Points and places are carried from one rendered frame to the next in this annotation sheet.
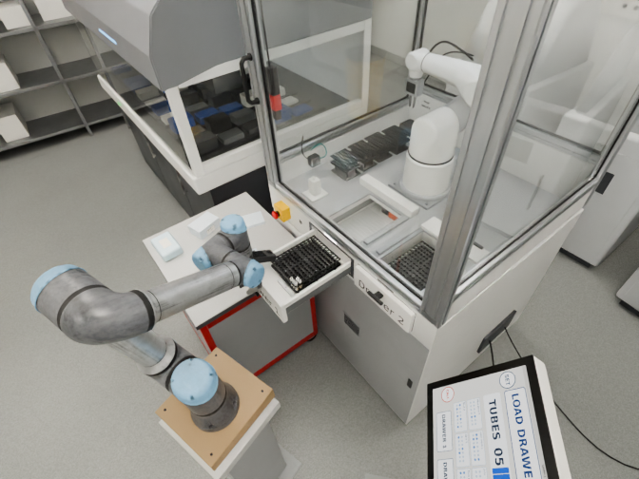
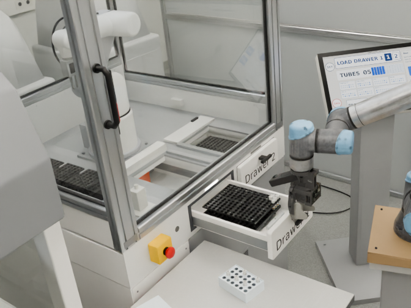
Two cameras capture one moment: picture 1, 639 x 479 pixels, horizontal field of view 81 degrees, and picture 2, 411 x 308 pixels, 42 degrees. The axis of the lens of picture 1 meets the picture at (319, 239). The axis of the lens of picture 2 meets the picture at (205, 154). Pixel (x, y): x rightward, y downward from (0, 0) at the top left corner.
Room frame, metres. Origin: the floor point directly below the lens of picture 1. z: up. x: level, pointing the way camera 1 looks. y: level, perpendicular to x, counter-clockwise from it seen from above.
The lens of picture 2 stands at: (1.56, 1.61, 1.96)
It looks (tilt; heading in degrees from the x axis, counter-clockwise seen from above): 27 degrees down; 254
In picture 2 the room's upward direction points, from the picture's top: 6 degrees counter-clockwise
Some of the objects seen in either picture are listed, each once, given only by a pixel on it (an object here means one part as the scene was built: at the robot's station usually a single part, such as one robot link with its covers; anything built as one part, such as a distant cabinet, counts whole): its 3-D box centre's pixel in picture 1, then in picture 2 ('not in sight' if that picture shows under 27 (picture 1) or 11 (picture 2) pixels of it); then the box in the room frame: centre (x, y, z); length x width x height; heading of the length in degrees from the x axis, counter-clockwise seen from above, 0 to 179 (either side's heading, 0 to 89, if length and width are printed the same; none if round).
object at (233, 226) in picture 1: (234, 233); (302, 139); (0.86, 0.27, 1.20); 0.09 x 0.08 x 0.11; 143
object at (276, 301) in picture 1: (263, 289); (291, 223); (0.88, 0.23, 0.87); 0.29 x 0.02 x 0.11; 35
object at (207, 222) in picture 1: (204, 225); not in sight; (1.37, 0.56, 0.79); 0.13 x 0.09 x 0.05; 141
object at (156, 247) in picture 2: (281, 211); (161, 249); (1.33, 0.17, 0.88); 0.07 x 0.05 x 0.07; 35
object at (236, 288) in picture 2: not in sight; (241, 283); (1.12, 0.33, 0.78); 0.12 x 0.08 x 0.04; 114
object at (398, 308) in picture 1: (381, 297); (258, 163); (0.81, -0.22, 0.87); 0.29 x 0.02 x 0.11; 35
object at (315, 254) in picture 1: (305, 264); (241, 209); (1.00, 0.06, 0.87); 0.22 x 0.18 x 0.06; 125
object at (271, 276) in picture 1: (307, 264); (240, 209); (1.00, 0.06, 0.86); 0.40 x 0.26 x 0.06; 125
